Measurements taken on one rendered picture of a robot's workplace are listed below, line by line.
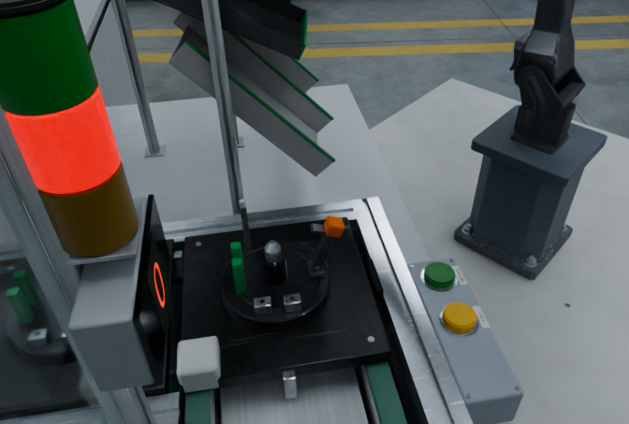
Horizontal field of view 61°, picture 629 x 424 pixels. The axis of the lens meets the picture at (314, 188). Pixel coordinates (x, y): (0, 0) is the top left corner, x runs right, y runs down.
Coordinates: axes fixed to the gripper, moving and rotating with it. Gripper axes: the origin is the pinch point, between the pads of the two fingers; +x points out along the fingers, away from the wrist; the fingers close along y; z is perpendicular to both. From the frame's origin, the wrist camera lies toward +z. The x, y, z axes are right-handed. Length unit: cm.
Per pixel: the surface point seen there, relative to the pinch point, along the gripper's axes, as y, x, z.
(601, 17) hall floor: -345, -134, -138
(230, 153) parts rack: 24.9, 7.4, -20.8
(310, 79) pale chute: -6.8, 1.7, -23.3
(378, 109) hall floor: -184, 18, -112
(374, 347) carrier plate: 49, -13, -36
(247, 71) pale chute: 10.0, 6.9, -14.1
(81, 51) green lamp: 66, -8, 6
